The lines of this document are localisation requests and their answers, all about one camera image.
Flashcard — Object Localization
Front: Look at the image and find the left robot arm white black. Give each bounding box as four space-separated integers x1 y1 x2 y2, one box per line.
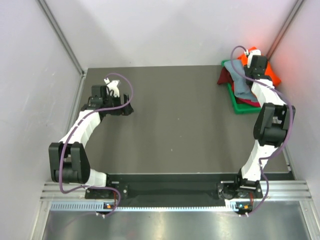
48 80 134 199

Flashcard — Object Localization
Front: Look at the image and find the green plastic bin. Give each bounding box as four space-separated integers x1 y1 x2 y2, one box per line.
221 60 261 115

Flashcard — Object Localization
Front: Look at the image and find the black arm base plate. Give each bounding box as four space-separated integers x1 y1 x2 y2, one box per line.
84 173 263 208

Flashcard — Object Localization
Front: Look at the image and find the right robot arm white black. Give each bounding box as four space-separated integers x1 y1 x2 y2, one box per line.
233 50 296 198

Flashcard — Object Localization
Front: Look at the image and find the grey blue t shirt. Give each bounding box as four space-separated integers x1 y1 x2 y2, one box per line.
223 60 258 103

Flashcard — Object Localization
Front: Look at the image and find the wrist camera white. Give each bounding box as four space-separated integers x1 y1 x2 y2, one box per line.
104 77 121 98
244 49 261 68

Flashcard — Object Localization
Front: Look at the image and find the grey slotted cable duct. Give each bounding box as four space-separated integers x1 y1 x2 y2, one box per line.
50 201 238 212

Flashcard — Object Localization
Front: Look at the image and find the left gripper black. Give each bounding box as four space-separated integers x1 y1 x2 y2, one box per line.
103 93 134 116

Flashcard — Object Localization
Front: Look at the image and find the magenta t shirt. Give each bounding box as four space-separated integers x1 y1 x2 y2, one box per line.
231 83 260 108

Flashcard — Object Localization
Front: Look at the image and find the orange t shirt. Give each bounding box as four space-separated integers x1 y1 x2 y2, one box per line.
237 47 282 87

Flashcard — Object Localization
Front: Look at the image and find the aluminium frame rail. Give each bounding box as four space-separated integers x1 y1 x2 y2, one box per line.
40 180 312 201

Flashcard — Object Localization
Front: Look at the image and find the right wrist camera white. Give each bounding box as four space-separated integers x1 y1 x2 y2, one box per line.
244 49 261 68

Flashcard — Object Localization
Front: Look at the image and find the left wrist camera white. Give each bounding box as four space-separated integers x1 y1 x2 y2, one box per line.
104 77 121 98

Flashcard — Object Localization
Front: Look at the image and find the dark red t shirt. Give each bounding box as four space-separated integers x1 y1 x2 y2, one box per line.
217 67 234 85

